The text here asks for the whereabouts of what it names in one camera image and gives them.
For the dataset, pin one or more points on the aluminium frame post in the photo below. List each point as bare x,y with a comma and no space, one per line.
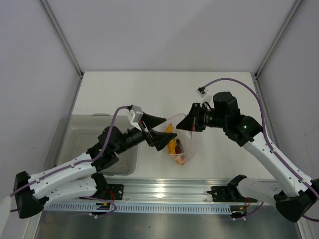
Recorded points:
280,35
60,36

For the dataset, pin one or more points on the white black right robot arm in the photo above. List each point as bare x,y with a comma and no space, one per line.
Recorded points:
295,192

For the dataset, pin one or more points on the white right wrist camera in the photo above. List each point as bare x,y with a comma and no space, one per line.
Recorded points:
206,97

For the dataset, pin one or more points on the clear pink zip top bag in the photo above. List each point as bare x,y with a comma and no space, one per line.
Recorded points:
187,138

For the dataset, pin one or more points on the left aluminium frame post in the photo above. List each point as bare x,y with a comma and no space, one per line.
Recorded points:
60,36

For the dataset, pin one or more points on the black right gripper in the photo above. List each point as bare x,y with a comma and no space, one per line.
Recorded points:
192,121

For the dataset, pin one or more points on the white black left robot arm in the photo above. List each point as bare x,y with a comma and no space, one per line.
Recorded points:
81,177

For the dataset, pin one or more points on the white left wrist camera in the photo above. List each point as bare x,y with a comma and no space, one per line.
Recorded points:
134,115

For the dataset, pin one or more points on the orange toy food piece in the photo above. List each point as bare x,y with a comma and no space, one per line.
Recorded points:
172,144

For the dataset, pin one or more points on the white slotted cable duct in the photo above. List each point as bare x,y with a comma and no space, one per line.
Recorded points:
123,207

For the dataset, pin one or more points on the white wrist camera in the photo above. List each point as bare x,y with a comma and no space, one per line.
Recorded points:
206,97
134,115

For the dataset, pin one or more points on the right aluminium frame post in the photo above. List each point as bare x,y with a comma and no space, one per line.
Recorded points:
280,35

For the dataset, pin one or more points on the clear grey plastic bin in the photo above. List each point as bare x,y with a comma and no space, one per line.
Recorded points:
77,133

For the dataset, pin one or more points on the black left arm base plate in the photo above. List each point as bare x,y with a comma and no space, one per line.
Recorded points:
115,192

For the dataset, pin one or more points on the orange red toy hot dog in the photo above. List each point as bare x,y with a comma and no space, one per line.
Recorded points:
179,159

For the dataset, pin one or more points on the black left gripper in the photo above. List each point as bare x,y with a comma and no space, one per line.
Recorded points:
159,139

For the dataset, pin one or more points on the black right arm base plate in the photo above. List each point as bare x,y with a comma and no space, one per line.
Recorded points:
227,194

